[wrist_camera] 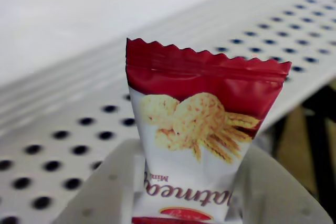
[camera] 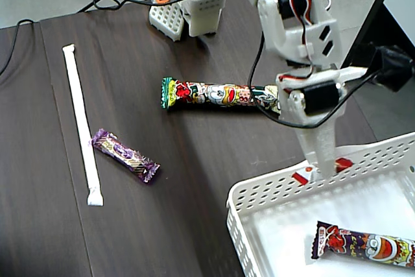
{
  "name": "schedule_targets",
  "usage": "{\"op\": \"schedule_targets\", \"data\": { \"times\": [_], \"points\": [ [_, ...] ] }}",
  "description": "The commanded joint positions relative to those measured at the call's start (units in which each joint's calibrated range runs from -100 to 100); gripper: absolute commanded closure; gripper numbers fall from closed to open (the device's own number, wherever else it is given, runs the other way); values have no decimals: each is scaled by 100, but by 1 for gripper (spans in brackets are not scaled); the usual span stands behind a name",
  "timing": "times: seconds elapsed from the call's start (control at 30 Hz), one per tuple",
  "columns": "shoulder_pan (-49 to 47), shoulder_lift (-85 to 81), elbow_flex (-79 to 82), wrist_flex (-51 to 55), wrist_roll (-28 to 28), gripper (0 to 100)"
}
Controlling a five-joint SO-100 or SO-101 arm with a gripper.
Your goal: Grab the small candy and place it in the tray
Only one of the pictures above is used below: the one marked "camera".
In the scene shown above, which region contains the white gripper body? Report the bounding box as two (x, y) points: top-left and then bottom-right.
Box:
(275, 66), (369, 130)

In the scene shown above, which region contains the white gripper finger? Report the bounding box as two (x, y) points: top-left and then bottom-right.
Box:
(296, 127), (318, 174)
(316, 117), (338, 178)

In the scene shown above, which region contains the small red white candy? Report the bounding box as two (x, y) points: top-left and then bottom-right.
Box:
(290, 156), (354, 187)

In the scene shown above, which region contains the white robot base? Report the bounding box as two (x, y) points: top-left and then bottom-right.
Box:
(148, 0), (228, 42)

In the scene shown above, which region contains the white perforated plastic tray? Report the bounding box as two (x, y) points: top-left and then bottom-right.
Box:
(226, 131), (415, 277)

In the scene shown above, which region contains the purple wrapped candy bar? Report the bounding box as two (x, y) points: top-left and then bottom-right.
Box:
(89, 128), (161, 184)

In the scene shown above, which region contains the long green snack stick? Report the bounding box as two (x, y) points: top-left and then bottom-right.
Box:
(161, 77), (281, 116)

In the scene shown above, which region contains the long purple snack stick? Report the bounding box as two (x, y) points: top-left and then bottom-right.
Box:
(311, 221), (415, 268)

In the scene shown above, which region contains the white paper wrapped straw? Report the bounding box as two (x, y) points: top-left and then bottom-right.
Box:
(62, 44), (104, 207)

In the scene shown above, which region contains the black camera cable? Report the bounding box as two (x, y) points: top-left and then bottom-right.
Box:
(248, 33), (377, 128)

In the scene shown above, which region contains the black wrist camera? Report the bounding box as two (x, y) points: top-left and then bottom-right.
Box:
(368, 45), (415, 93)

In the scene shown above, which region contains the black furniture frame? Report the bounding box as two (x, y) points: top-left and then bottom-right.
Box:
(340, 0), (415, 80)

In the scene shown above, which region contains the thin black cable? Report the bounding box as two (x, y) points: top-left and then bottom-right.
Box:
(0, 19), (35, 77)

